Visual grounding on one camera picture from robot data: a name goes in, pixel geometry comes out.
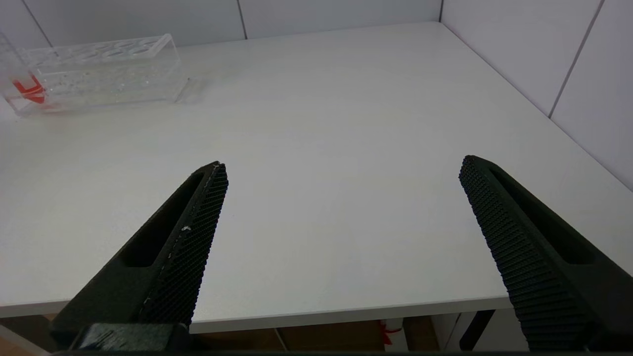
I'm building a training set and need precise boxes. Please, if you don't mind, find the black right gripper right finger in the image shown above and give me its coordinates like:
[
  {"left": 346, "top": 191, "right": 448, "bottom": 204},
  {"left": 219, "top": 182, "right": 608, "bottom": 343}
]
[{"left": 458, "top": 155, "right": 633, "bottom": 352}]

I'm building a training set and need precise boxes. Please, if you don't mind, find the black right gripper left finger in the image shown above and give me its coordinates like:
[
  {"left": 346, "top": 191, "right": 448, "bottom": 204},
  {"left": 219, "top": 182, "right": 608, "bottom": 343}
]
[{"left": 49, "top": 161, "right": 229, "bottom": 331}]

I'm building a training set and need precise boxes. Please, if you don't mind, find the clear acrylic test tube rack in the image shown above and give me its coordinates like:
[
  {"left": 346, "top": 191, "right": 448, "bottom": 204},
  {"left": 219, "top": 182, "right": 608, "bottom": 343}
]
[{"left": 0, "top": 34, "right": 191, "bottom": 118}]

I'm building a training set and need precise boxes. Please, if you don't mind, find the test tube with red pigment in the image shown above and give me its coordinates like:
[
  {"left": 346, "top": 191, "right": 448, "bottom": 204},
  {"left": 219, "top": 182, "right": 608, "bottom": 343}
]
[{"left": 0, "top": 32, "right": 48, "bottom": 107}]

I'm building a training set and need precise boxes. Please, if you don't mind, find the black table leg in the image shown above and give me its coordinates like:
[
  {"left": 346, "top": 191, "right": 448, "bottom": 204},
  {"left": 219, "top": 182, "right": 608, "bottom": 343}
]
[{"left": 458, "top": 309, "right": 497, "bottom": 352}]

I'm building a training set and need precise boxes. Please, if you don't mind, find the red and white object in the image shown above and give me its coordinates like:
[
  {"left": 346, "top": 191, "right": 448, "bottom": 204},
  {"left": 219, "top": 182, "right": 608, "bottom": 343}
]
[{"left": 378, "top": 319, "right": 406, "bottom": 352}]

